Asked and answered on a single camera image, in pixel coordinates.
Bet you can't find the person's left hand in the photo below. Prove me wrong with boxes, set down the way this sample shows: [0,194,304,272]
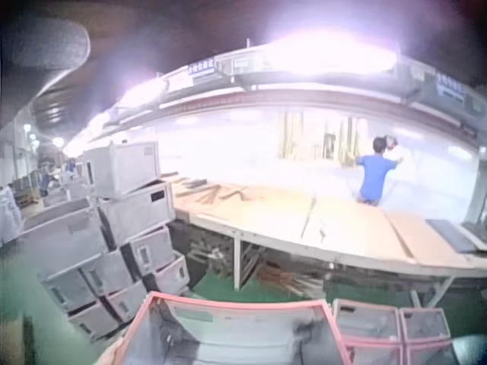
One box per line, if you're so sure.
[94,337,126,365]

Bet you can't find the large red-rimmed grey crate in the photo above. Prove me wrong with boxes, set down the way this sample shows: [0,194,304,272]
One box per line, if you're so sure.
[113,290,353,365]

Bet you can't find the stack of grey plastic crates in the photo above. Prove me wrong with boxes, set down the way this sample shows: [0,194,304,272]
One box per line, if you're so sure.
[18,140,191,342]

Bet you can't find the white sack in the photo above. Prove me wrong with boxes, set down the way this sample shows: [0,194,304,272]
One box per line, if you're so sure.
[0,184,24,245]

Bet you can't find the heap of wooden scrap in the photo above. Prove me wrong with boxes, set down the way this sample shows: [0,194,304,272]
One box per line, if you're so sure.
[170,224,329,302]

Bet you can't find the heap of wooden strips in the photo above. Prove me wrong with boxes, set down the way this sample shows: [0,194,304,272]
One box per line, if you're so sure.
[170,173,269,207]

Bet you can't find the small red-rimmed grey crate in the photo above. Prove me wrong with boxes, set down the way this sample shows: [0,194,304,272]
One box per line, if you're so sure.
[343,335,405,365]
[402,338,458,365]
[332,298,403,343]
[398,306,452,344]

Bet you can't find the long wooden workbench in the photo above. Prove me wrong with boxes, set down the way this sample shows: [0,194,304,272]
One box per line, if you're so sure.
[159,173,487,309]

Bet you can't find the hanging yellow strips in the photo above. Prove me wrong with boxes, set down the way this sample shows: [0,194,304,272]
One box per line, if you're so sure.
[276,109,369,165]

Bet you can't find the overhead light rack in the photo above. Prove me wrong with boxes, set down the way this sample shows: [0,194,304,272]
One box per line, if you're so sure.
[62,36,487,155]

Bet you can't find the black mat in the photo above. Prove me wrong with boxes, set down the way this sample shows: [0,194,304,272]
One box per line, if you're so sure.
[425,217,479,253]

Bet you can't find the silver ventilation duct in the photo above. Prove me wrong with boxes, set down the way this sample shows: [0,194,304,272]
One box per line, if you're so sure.
[0,17,92,129]

